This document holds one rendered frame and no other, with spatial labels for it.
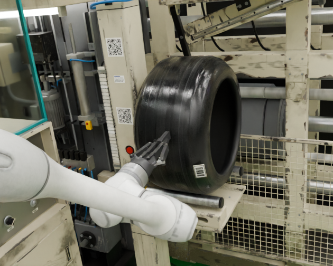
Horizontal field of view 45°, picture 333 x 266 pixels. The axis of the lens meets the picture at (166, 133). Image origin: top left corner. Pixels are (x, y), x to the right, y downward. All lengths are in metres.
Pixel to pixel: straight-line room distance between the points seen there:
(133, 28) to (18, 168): 1.12
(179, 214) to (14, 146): 0.54
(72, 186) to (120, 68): 0.91
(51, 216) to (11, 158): 1.12
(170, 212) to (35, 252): 0.79
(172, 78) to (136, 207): 0.67
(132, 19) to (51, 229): 0.90
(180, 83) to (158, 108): 0.12
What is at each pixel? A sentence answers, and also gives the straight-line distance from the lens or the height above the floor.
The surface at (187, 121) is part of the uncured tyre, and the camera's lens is 1.39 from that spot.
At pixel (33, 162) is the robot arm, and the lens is 0.67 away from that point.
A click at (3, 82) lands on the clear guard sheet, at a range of 1.51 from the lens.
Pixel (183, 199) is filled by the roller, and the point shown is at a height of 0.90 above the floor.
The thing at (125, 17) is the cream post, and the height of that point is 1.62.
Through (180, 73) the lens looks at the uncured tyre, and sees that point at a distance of 1.49.
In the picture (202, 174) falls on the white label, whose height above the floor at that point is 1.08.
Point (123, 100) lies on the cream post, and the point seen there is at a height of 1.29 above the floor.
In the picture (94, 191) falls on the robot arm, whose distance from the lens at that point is 0.87.
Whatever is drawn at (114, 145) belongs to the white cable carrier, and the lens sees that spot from 1.82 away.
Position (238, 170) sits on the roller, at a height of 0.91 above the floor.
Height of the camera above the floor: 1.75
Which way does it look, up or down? 21 degrees down
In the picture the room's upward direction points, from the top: 6 degrees counter-clockwise
